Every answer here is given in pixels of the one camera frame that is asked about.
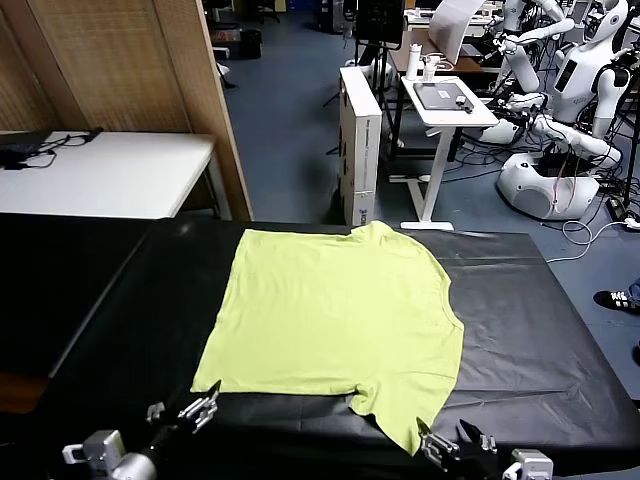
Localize white water bottle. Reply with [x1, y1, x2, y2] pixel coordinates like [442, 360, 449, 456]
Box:
[405, 43, 422, 81]

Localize black waste bin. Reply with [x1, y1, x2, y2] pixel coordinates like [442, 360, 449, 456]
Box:
[238, 28, 263, 60]

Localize yellow-green t-shirt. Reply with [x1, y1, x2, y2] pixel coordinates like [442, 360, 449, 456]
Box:
[190, 220, 466, 457]

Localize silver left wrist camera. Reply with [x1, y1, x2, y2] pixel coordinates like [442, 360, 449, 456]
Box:
[62, 429, 124, 469]

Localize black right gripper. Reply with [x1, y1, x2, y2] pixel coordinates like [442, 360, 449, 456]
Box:
[415, 418, 507, 480]

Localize wooden slat partition screen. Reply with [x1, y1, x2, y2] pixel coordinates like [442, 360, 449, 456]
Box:
[0, 0, 255, 222]

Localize black monitor screen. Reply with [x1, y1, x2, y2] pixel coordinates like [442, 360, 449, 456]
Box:
[355, 0, 404, 50]

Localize tall white cardboard box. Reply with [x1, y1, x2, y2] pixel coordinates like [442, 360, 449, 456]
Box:
[338, 65, 384, 227]

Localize black plastic table cover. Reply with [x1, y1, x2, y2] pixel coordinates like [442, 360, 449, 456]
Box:
[37, 219, 640, 474]
[0, 212, 166, 381]

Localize white floor cable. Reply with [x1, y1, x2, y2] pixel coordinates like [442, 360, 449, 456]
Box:
[544, 218, 640, 264]

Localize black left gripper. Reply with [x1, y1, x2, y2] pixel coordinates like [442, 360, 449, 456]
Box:
[144, 379, 222, 457]

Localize white curved panel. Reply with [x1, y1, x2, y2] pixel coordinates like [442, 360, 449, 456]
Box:
[428, 0, 485, 64]

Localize grey closed laptop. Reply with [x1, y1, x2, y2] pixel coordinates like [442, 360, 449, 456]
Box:
[413, 82, 471, 110]

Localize white humanoid robot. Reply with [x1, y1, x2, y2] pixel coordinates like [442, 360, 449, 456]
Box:
[492, 0, 576, 94]
[477, 0, 634, 221]

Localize black cable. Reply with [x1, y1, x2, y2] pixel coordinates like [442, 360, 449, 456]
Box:
[0, 133, 89, 172]

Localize black flat pouch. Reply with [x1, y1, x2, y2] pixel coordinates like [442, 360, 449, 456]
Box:
[0, 141, 44, 157]

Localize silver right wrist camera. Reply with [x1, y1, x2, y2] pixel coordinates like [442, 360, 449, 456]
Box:
[502, 448, 554, 480]

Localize white rectangular table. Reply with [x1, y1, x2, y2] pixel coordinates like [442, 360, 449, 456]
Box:
[0, 130, 234, 221]

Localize white adjustable standing desk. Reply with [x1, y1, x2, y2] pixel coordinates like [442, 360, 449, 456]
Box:
[388, 74, 500, 231]

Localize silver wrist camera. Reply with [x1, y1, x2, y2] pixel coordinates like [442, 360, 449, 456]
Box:
[62, 429, 124, 469]
[502, 448, 554, 480]

